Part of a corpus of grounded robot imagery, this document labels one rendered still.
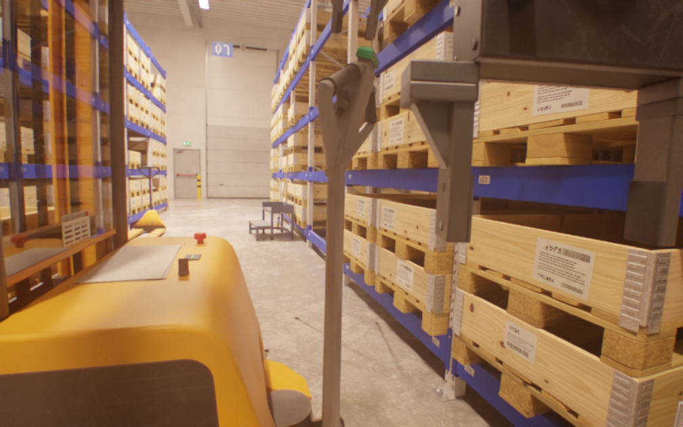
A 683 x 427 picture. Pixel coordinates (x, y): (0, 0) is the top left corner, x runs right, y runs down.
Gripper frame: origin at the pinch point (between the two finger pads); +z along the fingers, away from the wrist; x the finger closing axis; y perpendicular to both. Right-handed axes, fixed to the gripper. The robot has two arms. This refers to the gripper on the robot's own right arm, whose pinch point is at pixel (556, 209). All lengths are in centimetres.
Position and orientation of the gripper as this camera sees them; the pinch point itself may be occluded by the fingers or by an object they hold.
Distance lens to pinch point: 25.1
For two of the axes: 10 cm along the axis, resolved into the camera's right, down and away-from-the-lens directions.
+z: -0.3, 9.9, 1.1
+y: 0.2, 1.1, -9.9
